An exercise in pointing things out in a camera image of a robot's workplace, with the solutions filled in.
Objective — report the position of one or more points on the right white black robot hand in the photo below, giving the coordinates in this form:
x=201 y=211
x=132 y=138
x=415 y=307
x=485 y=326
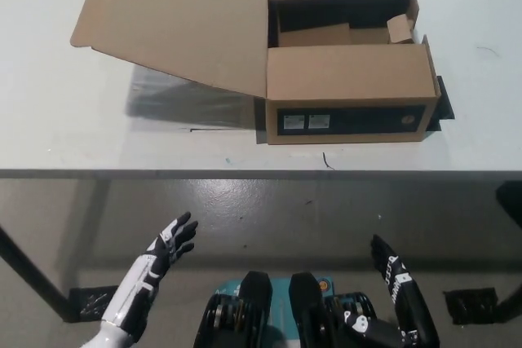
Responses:
x=408 y=295

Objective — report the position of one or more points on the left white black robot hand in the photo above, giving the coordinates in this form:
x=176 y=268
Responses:
x=142 y=274

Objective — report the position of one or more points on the brown cardboard storage box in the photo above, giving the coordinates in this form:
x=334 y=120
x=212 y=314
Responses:
x=346 y=75

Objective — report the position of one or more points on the black teal robot body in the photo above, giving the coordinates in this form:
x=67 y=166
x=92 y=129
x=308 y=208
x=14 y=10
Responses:
x=261 y=311

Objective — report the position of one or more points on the black table leg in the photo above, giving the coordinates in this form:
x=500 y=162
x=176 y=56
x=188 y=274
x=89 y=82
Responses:
x=36 y=274

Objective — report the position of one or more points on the dark object at table edge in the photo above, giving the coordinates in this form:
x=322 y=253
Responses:
x=511 y=201

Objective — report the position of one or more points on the clear plastic sheet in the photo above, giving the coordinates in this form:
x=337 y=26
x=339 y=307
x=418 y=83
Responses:
x=195 y=107

